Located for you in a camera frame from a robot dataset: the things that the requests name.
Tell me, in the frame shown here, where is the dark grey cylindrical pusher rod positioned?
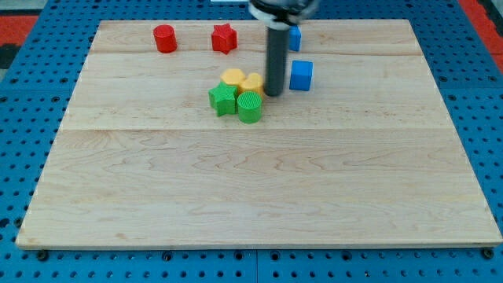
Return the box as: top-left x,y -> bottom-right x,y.
264,28 -> 289,97

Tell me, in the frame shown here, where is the green star block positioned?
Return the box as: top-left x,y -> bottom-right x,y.
208,82 -> 237,116

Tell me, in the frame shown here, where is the green cylinder block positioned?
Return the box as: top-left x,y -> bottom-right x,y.
237,91 -> 263,123

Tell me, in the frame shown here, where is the red star block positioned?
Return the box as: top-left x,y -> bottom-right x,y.
211,23 -> 237,54

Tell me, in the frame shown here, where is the blue cube block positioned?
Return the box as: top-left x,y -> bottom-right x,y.
289,61 -> 314,91

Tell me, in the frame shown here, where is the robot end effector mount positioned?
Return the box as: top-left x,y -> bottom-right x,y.
248,0 -> 319,30

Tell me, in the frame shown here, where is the wooden board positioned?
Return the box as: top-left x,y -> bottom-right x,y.
16,20 -> 502,250

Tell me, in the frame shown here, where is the yellow hexagon block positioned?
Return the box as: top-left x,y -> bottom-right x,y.
220,68 -> 246,86

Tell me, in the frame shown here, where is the blue triangle block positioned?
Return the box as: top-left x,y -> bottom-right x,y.
288,26 -> 302,52

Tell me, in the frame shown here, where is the red cylinder block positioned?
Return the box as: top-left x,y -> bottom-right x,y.
153,24 -> 178,53

